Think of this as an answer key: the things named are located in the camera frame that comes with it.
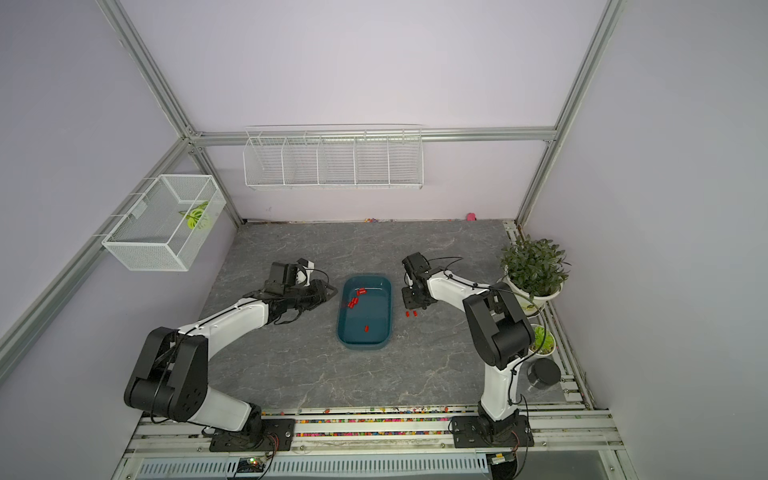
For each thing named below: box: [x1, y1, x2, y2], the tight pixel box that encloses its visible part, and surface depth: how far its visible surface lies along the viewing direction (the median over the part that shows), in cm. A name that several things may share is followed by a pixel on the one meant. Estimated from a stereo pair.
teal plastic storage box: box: [337, 274, 393, 350], surface depth 96 cm
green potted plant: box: [501, 234, 571, 301], surface depth 86 cm
